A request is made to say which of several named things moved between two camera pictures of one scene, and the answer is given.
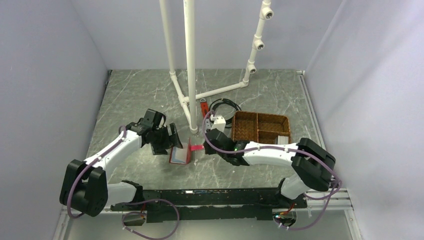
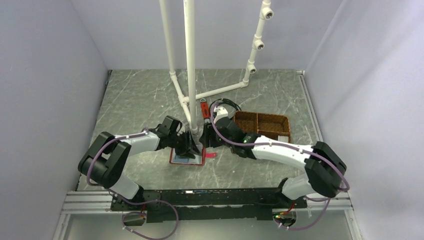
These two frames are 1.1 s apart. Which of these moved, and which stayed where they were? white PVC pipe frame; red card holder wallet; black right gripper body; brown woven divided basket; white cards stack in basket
Moved: red card holder wallet; black right gripper body
Stayed: white cards stack in basket; white PVC pipe frame; brown woven divided basket
